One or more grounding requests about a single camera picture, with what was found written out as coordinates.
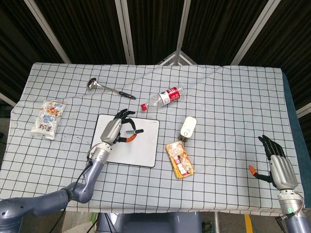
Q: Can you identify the steel ladle black handle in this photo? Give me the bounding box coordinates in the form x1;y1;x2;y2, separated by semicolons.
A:
86;78;137;100

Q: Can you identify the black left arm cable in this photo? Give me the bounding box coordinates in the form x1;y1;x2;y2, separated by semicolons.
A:
72;159;94;192

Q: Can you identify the white partition frame post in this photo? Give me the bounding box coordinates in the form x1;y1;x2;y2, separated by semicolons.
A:
115;0;136;65
230;0;278;66
175;0;191;53
24;0;71;64

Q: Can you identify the white table leg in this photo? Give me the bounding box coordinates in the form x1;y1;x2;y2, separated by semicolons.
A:
214;212;221;233

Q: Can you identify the white partition foot bracket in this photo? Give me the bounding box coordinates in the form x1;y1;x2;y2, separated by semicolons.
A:
157;50;198;66

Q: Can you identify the white drawing tablet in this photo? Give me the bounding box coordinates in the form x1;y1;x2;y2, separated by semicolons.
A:
90;114;160;168

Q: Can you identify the checkered blue tablecloth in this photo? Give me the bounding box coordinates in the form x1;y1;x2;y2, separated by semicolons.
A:
0;62;306;216

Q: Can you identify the clear plastic bottle red label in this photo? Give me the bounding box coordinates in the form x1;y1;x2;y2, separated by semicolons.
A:
141;85;187;112

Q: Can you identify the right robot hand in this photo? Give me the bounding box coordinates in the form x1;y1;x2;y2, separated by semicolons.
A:
248;134;299;190

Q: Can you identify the white snack bag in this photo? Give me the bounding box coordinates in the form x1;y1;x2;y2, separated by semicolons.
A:
30;99;67;141

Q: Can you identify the orange snack packet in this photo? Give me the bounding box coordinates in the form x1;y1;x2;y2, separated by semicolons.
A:
165;140;195;180

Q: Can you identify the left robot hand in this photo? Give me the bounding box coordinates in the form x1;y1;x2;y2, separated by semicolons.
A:
100;109;144;146

